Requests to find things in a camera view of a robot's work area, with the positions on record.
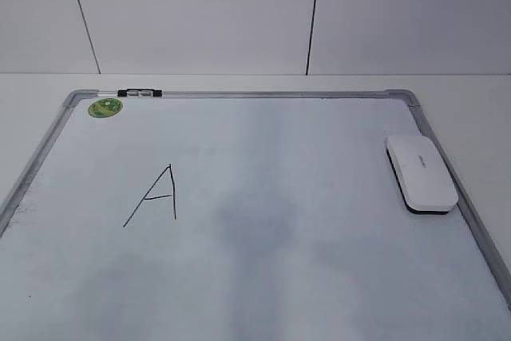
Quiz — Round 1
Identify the white board with grey frame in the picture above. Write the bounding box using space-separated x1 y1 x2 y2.
1 90 510 340

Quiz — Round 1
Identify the black clear marker clip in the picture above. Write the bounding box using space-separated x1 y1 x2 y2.
117 89 163 98

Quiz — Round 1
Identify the white board eraser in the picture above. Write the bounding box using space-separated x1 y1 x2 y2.
386 134 458 215

